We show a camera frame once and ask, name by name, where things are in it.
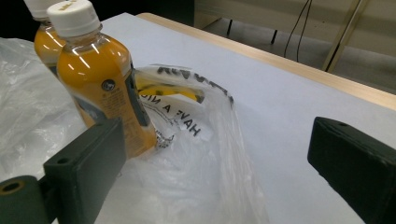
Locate beige metal post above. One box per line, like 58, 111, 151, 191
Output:
321, 0, 371, 74

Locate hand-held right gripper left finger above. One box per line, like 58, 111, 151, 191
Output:
43, 117, 127, 224

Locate black hanging cable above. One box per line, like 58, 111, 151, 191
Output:
282, 0, 312, 59
295, 0, 314, 63

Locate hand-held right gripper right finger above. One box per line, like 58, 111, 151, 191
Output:
307, 116, 396, 224

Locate wooden table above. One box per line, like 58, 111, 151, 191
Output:
135, 12, 396, 112

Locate clear plastic bag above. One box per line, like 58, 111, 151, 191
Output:
0, 36, 272, 224

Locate orange juice bottle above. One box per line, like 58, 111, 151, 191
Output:
22, 0, 68, 79
46, 0, 159, 161

